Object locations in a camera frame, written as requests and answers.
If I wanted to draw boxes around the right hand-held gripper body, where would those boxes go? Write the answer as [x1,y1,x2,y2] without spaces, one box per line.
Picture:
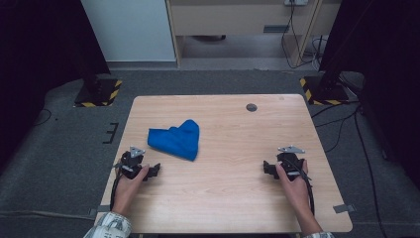
[276,145,313,182]

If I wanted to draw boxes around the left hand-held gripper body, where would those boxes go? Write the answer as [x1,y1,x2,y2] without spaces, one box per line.
[112,146,157,181]

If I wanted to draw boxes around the black stand striped base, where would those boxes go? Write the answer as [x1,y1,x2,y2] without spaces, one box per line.
[299,0,377,106]
[73,59,124,108]

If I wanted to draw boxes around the thin black floor cable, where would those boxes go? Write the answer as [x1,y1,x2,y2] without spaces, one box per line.
[34,108,53,127]

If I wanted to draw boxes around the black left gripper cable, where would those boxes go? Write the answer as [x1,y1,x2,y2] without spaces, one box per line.
[109,163,124,212]

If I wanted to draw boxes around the white cabinet panel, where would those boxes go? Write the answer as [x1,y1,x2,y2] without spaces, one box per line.
[80,0,176,62]

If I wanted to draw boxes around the blue cloth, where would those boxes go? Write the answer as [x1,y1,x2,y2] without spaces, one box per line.
[147,118,201,163]

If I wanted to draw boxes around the light wooden desk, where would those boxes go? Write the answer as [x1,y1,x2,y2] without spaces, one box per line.
[164,0,343,67]

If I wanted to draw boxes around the long black floor cable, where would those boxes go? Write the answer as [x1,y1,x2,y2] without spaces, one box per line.
[354,105,389,238]

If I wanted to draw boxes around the person's left hand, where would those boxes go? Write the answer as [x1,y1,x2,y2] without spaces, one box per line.
[111,164,151,217]

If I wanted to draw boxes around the grey drawer handle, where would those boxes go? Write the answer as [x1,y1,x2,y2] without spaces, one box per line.
[262,24,291,34]

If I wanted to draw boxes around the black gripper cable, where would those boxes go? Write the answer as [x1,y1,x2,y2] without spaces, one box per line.
[109,163,124,212]
[285,158,317,216]

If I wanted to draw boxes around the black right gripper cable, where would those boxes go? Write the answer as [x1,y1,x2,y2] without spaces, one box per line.
[285,158,317,216]

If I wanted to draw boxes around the black hanging power cable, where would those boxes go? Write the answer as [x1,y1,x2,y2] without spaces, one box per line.
[279,0,319,69]

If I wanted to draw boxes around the black curtain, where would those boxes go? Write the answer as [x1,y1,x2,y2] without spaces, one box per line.
[318,0,420,181]
[0,0,112,170]

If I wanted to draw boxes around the person's right hand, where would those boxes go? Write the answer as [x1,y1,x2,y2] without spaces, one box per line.
[274,159,315,216]

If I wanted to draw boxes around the grey tape piece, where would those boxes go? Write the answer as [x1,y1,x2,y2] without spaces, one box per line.
[87,204,113,218]
[332,203,358,214]

